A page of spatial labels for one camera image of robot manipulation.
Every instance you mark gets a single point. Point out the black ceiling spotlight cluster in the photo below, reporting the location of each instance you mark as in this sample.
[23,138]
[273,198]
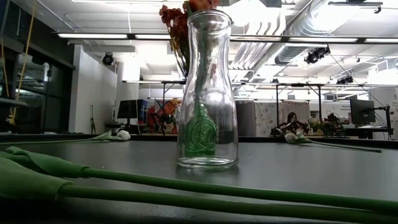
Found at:
[315,55]

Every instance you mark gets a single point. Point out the white tulip flower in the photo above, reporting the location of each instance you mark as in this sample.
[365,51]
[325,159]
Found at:
[122,135]
[293,137]

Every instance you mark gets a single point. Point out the green glass bottle vase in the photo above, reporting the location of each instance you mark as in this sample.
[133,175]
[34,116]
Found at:
[200,133]

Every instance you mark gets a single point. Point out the orange blossom flower spray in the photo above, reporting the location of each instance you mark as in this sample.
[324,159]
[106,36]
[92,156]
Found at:
[175,25]

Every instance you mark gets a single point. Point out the orange and red colourful display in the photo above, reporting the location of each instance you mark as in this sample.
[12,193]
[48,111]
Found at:
[169,107]

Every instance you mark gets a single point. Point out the silver round air duct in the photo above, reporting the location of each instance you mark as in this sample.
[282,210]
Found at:
[306,28]

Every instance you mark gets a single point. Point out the person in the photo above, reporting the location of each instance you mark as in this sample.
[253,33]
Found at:
[291,117]

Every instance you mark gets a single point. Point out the black background robot arm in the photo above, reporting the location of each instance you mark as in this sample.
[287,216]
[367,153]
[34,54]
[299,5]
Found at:
[276,131]
[332,119]

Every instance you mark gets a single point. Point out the clear cut glass vase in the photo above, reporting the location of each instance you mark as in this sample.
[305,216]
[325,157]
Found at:
[178,115]

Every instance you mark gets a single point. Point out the background flower bunch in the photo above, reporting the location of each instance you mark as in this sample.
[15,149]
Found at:
[315,124]

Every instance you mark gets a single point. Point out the black monitor on arm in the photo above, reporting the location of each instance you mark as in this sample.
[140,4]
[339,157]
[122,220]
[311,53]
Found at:
[362,112]

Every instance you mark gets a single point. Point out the black tripod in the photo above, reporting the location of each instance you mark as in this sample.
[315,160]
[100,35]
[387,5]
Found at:
[92,124]

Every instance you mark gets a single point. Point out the grey partition panel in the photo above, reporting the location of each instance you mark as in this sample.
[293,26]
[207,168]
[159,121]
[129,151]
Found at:
[258,118]

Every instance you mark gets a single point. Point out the short ceiling light bar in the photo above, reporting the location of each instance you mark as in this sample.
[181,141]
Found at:
[143,81]

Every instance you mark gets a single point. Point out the green flower stem with leaf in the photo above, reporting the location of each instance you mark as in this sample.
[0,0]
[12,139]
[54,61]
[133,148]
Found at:
[46,161]
[28,183]

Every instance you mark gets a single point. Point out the black computer monitor with stand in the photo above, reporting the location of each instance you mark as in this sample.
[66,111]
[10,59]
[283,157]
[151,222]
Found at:
[127,109]

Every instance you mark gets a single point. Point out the small black ceiling spotlight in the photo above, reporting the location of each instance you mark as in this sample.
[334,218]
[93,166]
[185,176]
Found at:
[345,80]

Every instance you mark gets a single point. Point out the long ceiling light bar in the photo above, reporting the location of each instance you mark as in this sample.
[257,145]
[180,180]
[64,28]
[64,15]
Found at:
[93,35]

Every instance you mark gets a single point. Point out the round black ceiling camera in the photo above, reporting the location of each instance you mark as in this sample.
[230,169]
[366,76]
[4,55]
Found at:
[108,59]

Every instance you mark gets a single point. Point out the clear glass carafe vase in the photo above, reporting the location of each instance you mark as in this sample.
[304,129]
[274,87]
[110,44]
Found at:
[208,77]

